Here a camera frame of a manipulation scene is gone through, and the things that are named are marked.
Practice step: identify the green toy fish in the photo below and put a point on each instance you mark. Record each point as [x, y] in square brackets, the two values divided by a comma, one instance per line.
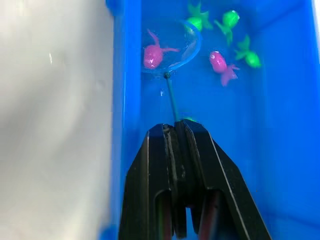
[197, 17]
[230, 21]
[250, 56]

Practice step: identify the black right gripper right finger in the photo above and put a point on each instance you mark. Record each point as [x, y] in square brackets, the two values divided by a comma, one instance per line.
[220, 180]

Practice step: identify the blue plastic tub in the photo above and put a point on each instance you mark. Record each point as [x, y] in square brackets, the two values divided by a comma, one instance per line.
[250, 130]

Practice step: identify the pink toy fish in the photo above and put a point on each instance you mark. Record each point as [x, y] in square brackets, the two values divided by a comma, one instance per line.
[152, 56]
[220, 63]

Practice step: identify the small blue fishing net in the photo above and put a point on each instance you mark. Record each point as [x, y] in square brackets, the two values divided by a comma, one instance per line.
[172, 50]

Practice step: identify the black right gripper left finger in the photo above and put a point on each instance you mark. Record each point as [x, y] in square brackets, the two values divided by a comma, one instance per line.
[147, 180]

